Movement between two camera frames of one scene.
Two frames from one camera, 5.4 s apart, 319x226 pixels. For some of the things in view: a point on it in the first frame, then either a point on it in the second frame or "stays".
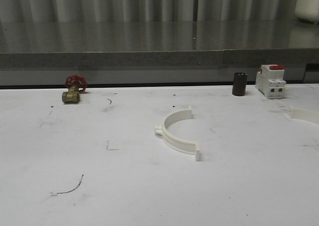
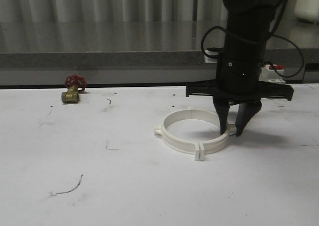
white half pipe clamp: (177, 144) stays
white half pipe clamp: (303, 114) to (215, 144)
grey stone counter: (46, 53) stays
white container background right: (307, 5) stays
